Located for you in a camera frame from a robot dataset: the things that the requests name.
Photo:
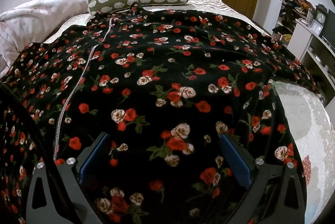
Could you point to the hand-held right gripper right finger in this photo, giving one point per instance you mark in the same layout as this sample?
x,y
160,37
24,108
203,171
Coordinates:
x,y
235,158

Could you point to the black television screen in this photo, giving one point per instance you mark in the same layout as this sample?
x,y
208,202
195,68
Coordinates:
x,y
330,26

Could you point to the cluttered shoe rack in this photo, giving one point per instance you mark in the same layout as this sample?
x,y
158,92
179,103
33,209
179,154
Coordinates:
x,y
294,7

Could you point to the patchwork bedspread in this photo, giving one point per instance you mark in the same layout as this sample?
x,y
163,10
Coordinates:
x,y
308,135

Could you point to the small picture frame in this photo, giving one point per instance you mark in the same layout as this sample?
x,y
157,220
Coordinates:
x,y
317,28

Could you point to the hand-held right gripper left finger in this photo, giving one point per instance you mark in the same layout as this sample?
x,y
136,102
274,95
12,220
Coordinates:
x,y
93,161

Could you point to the black floral robe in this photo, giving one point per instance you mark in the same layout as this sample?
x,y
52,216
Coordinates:
x,y
167,62

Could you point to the dark mantel clock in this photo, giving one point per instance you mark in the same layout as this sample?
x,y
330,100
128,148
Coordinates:
x,y
321,16

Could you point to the white shelf unit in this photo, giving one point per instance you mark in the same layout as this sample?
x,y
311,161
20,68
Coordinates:
x,y
311,48

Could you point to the pink quilted comforter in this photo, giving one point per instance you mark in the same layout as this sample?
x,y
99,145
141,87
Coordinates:
x,y
39,14

